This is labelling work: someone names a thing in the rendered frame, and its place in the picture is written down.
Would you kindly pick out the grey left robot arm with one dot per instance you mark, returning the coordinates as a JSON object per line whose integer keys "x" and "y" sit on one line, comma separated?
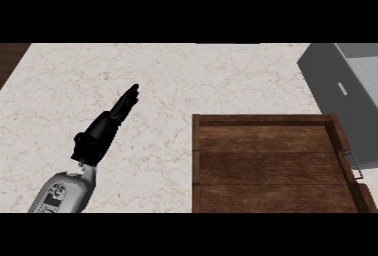
{"x": 64, "y": 193}

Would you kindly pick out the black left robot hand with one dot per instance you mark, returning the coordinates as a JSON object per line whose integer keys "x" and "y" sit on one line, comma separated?
{"x": 98, "y": 135}

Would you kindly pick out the grey appliance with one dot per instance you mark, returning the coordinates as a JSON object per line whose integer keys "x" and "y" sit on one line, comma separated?
{"x": 345, "y": 100}

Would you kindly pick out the dark wooden cabinet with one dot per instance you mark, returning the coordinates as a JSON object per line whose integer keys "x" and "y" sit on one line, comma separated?
{"x": 11, "y": 60}

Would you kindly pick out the brown wooden tray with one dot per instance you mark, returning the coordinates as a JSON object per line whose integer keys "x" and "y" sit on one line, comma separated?
{"x": 274, "y": 166}

